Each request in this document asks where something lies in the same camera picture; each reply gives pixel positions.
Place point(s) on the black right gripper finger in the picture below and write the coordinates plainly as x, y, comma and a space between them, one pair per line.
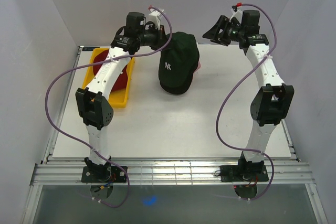
219, 41
215, 30

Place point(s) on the black NY baseball cap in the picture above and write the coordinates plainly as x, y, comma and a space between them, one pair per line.
175, 90

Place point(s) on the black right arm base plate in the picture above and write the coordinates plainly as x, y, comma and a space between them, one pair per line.
231, 173

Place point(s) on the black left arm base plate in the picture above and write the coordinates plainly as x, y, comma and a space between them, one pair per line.
110, 174

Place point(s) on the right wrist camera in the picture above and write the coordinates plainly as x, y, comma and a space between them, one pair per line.
237, 12

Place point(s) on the pink LA baseball cap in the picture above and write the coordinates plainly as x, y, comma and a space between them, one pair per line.
198, 67

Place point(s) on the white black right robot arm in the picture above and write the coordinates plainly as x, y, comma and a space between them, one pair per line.
273, 99

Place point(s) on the yellow plastic bin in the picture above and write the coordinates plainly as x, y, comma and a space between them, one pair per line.
117, 99

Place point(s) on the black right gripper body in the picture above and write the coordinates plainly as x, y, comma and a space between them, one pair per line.
231, 33

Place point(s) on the dark green NY cap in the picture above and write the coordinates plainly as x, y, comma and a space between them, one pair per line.
178, 60

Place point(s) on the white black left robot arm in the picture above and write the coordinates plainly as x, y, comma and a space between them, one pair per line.
92, 101

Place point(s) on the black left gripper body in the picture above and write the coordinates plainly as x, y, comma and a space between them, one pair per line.
154, 37

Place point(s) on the aluminium table frame rail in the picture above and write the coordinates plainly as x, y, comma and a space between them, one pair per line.
166, 172

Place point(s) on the red baseball cap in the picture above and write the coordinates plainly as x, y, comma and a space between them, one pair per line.
100, 54

